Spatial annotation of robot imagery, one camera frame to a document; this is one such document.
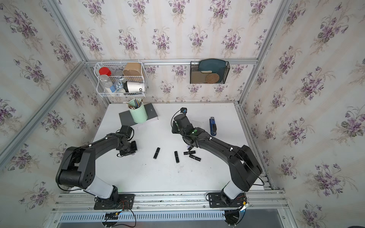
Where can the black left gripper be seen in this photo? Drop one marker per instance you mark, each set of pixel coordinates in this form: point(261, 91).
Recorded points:
point(135, 149)

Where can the black lipstick silver band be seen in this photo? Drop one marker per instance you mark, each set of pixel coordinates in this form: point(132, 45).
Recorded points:
point(176, 157)
point(156, 153)

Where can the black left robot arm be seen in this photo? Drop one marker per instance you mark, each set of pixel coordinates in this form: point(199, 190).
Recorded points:
point(77, 169)

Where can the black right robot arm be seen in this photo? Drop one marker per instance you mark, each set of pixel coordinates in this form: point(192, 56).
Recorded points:
point(243, 165)

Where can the green pen cup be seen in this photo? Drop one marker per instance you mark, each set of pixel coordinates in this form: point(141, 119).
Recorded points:
point(137, 110)

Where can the white black cylinder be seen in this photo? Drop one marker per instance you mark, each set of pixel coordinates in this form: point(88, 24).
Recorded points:
point(134, 87)

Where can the clear plastic bottle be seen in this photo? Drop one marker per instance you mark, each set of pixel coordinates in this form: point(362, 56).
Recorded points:
point(107, 84)

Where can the brown cardboard box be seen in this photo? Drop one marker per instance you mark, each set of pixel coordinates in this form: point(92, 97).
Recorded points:
point(133, 69)

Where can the red lid jar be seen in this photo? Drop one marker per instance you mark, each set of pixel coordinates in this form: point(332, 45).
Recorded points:
point(105, 71)

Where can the blue black stapler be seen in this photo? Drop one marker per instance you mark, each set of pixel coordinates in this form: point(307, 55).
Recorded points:
point(213, 126)

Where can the round cork coaster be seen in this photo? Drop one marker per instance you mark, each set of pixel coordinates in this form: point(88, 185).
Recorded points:
point(212, 78)

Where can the teal plate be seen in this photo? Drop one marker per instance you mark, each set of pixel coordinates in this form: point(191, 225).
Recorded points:
point(214, 65)

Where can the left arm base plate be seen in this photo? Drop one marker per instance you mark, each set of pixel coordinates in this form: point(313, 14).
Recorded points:
point(124, 202)

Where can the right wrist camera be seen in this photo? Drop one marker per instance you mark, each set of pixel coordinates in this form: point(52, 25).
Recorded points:
point(183, 110)

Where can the white wire basket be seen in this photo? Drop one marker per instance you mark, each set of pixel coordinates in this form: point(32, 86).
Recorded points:
point(119, 79)

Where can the black mesh wall holder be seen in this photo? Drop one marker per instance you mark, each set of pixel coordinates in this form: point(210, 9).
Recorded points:
point(197, 77)

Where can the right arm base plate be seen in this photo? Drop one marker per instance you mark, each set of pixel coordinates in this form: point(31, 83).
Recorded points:
point(220, 200)

